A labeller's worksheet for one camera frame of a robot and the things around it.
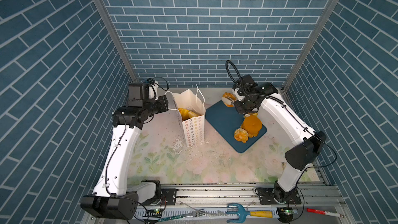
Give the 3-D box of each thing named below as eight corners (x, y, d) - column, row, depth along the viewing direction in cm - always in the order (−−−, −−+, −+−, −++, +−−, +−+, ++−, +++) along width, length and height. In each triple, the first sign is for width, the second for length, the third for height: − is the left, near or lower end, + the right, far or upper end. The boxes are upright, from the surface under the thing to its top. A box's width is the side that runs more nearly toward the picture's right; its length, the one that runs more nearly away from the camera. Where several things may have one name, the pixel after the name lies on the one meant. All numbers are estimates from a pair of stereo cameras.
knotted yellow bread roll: (234, 142, 92) (236, 138, 88) (233, 133, 96) (235, 128, 92) (246, 142, 92) (249, 138, 88) (245, 133, 96) (247, 128, 92)
